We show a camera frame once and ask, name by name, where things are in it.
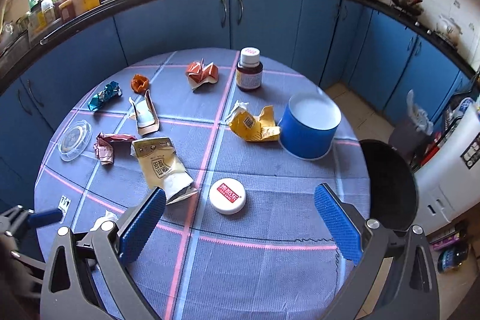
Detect pink wrapper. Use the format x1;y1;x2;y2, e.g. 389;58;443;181
94;132;137;166

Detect blue round paper tub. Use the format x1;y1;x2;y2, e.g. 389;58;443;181
279;91;342;160

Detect white crumpled paper scrap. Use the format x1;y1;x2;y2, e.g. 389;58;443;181
90;210;118;232

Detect orange peel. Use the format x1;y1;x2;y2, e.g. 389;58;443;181
130;74;150;94

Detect red white crumpled carton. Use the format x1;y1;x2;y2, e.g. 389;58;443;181
185;59;219;91

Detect white round jar red label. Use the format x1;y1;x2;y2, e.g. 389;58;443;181
208;178;247;215

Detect brown medicine bottle white cap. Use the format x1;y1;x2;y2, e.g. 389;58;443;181
236;47;263;91

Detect grey bin with plastic bag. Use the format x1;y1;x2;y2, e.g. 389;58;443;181
388;89;434;162

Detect black wok with lid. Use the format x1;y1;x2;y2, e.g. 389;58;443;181
391;0;423;17

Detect beige snack pouch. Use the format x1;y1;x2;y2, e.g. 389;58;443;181
132;137;198;205

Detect yellow carton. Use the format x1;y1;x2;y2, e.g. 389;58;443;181
225;101;281;142

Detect blue foil wrapper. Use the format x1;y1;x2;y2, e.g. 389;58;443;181
87;80;122;111

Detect clear plastic lid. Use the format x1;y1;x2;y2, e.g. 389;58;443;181
58;120;92;162

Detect flattened blue white carton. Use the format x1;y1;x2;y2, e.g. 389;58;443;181
128;89;160;136

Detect blue checked tablecloth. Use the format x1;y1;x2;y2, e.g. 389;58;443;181
55;49;369;319

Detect white pot on stove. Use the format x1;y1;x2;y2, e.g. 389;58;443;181
435;14;462;48

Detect blue kitchen cabinets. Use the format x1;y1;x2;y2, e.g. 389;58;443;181
1;0;474;205

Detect white appliance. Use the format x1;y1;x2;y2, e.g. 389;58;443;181
414;104;479;235

